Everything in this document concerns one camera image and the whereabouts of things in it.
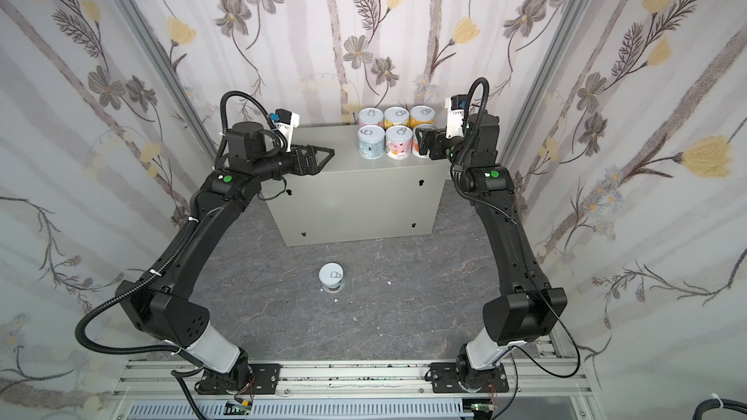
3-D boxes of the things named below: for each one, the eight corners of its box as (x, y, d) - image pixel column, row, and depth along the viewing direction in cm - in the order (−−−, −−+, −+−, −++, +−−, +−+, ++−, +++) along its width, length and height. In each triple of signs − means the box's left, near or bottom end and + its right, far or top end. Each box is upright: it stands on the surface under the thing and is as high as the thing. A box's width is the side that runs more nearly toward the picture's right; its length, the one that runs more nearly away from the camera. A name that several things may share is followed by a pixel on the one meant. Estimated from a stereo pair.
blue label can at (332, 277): (320, 293, 91) (317, 284, 86) (323, 271, 96) (320, 261, 91) (344, 293, 91) (342, 284, 86) (345, 271, 96) (344, 262, 91)
